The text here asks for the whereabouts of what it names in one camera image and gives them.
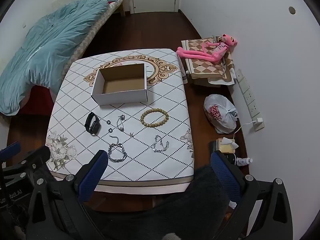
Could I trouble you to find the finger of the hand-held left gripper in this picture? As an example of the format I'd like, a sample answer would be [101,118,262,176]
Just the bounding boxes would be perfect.
[4,145,52,178]
[0,142,22,165]

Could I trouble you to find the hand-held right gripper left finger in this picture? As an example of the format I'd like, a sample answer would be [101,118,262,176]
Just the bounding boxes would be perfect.
[26,149,109,240]

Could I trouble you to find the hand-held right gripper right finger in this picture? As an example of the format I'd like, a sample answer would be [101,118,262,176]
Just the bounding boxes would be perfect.
[210,151,293,240]

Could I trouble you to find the thick silver chain bracelet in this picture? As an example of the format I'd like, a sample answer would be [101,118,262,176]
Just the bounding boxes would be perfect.
[108,135,127,163]

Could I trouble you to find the black smartwatch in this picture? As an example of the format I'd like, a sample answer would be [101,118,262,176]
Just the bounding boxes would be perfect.
[84,112,101,133]

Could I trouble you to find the thin silver pendant necklace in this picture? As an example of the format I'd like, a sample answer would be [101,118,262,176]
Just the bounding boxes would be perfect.
[116,114,126,132]

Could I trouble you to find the silver chain necklace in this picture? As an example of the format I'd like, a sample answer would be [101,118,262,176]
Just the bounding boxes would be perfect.
[152,135,170,153]

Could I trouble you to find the wooden bead bracelet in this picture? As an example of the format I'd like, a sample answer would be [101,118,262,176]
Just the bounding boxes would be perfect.
[140,108,169,128]

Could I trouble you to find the white cardboard box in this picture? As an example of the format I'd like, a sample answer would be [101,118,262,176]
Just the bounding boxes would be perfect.
[91,63,148,106]

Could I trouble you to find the small white bottle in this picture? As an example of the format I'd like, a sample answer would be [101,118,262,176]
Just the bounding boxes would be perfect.
[236,157,253,167]

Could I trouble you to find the tissue box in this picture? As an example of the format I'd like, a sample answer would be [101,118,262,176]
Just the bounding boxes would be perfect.
[216,137,239,154]

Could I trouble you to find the white plastic bag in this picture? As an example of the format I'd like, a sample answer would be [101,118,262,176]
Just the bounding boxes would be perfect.
[203,94,237,134]

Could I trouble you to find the white power strip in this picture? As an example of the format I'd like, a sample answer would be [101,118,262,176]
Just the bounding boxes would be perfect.
[236,69,260,118]

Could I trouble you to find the table with patterned cloth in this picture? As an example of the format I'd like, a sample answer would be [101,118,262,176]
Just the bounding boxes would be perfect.
[45,48,195,193]

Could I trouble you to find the brown checkered folded cloth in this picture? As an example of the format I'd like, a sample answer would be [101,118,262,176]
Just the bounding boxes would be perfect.
[181,36,237,85]

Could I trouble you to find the teal blanket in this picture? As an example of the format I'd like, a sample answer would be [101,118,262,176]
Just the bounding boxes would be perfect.
[0,0,109,115]

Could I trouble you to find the pink plush toy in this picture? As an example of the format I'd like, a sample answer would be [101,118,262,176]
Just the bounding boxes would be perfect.
[176,33,238,64]

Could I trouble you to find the bed with quilted mattress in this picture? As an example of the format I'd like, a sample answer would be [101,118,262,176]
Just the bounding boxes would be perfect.
[50,0,125,80]

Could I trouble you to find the white charger cable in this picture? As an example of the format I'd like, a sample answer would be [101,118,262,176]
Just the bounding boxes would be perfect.
[231,121,255,155]

